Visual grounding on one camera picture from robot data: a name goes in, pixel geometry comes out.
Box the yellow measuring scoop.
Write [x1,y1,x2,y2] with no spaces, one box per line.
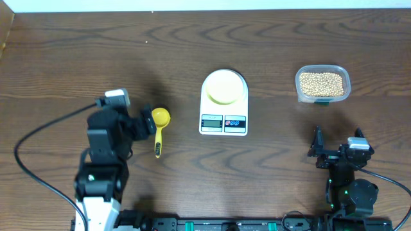
[152,107,171,158]

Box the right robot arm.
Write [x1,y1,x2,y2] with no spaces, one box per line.
[308,126,379,230]

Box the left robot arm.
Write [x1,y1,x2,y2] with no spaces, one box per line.
[71,105,156,230]

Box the yellow bowl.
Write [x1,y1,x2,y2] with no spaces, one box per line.
[205,69,245,105]

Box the white kitchen scale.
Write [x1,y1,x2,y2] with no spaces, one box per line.
[198,72,249,137]

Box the green tape strip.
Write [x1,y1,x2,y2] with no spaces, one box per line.
[314,101,329,107]

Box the clear plastic container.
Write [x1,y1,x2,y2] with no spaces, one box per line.
[295,65,351,105]

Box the pile of soybeans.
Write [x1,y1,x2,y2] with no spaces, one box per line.
[299,73,344,97]

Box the cardboard side panel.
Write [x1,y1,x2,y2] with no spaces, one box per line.
[0,0,15,56]

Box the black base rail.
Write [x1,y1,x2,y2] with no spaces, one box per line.
[70,210,394,231]

